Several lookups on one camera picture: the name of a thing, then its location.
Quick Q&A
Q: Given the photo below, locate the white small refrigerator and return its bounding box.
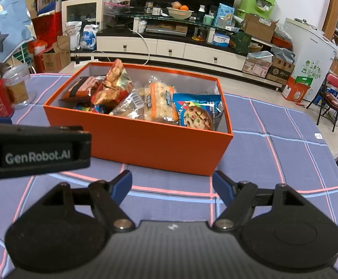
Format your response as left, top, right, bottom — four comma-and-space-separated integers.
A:
283, 18, 337, 101

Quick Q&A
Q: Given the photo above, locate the brown cookie snack bag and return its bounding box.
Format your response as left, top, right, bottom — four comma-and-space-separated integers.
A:
91, 59, 134, 108

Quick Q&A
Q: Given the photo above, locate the orange gift bag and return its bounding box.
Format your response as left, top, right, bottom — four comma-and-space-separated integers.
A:
282, 76, 313, 103

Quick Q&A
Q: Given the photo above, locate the clear plastic jar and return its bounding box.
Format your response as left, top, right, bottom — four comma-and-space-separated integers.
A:
2, 64, 36, 110

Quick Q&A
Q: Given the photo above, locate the blue chocolate chip cookie bag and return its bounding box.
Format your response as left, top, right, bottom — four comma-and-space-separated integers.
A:
173, 93, 223, 131

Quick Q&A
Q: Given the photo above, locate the orange labelled bread packet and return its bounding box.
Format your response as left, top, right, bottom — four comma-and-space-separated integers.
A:
144, 76, 179, 125

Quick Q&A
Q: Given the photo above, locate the white TV cabinet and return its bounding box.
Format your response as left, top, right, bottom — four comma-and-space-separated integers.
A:
71, 27, 283, 90

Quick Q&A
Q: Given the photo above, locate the red folding chair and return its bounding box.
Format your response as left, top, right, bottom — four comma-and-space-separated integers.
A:
306, 72, 338, 132

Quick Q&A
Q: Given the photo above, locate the white framed cabinet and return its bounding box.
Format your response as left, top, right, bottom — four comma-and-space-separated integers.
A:
61, 0, 103, 33

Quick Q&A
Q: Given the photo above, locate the orange storage box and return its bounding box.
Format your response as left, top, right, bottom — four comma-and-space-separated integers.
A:
43, 62, 233, 176

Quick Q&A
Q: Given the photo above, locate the red-edged cracker packet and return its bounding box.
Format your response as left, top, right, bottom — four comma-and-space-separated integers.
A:
109, 88, 144, 120

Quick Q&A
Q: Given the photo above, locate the large cardboard box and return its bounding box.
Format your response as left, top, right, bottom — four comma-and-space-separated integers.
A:
242, 14, 277, 42

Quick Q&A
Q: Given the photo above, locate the fruit bowl with oranges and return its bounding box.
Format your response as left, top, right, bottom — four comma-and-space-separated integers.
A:
167, 1, 193, 20

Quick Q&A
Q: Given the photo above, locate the blue shark fabric cover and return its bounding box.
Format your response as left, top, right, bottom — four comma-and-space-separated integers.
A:
0, 0, 37, 63

